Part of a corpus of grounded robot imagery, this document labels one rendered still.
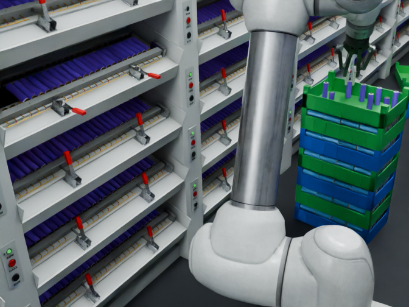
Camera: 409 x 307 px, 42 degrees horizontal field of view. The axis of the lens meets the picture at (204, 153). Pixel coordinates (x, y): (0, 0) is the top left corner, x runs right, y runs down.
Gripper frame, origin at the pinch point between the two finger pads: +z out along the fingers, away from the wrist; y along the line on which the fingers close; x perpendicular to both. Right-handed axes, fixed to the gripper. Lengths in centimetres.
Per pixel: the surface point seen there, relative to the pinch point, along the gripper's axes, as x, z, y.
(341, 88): 2.8, 9.4, -2.2
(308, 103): -11.4, 2.8, -14.2
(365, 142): -24.9, 5.4, 5.0
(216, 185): -30, 31, -46
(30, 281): -94, -22, -79
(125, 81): -43, -39, -64
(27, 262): -91, -27, -79
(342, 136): -21.4, 7.6, -2.2
